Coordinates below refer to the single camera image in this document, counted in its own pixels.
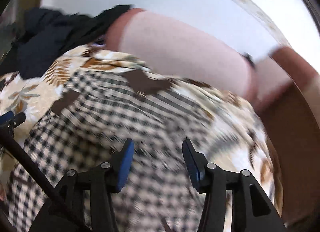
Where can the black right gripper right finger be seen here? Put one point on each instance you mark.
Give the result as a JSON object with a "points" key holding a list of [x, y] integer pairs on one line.
{"points": [[252, 210]]}

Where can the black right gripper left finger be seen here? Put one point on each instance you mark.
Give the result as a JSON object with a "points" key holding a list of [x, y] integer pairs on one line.
{"points": [[82, 201]]}

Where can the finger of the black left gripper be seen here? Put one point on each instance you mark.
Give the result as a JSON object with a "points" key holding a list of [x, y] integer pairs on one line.
{"points": [[9, 121]]}

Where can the black beige checkered shirt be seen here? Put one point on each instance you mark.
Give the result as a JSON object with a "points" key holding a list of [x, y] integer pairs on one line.
{"points": [[91, 129]]}

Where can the cream leaf-pattern blanket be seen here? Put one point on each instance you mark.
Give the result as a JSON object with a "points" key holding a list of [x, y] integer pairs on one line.
{"points": [[249, 149]]}

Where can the dark navy garment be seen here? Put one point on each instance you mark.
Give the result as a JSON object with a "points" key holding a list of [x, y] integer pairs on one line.
{"points": [[48, 34]]}

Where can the brown wooden bed frame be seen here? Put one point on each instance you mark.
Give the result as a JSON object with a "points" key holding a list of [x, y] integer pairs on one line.
{"points": [[289, 109]]}

